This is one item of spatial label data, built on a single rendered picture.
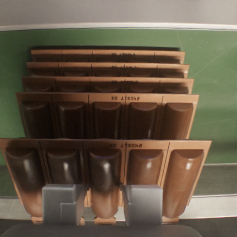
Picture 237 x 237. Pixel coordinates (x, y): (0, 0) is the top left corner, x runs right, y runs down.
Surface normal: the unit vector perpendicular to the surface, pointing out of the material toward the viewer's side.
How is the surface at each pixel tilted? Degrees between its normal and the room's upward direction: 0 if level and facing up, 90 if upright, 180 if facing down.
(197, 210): 55
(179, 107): 90
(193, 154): 90
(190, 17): 90
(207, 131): 2
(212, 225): 90
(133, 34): 2
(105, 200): 2
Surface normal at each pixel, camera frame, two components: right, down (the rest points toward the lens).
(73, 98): 0.01, 0.69
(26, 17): 0.00, -0.73
